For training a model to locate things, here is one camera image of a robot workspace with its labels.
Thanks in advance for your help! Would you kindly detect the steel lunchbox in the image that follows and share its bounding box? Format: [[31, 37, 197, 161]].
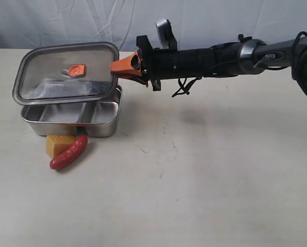
[[21, 85, 123, 138]]

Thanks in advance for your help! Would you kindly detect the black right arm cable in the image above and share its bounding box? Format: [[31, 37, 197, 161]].
[[172, 76, 203, 98]]

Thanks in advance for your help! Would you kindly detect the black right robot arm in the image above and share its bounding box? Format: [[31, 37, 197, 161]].
[[110, 31, 307, 96]]

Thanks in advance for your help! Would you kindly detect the yellow cheese wedge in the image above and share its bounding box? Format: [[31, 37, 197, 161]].
[[46, 125, 77, 159]]

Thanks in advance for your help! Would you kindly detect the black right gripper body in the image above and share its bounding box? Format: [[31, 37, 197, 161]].
[[136, 36, 215, 91]]

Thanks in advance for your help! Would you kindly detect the transparent lunchbox lid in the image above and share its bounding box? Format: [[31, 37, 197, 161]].
[[12, 42, 119, 105]]

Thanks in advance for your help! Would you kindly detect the white backdrop cloth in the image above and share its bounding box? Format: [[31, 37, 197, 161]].
[[0, 0, 307, 51]]

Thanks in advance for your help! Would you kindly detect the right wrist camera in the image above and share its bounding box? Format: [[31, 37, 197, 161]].
[[155, 19, 177, 50]]

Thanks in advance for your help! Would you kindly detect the red sausage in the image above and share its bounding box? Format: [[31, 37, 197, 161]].
[[49, 135, 88, 170]]

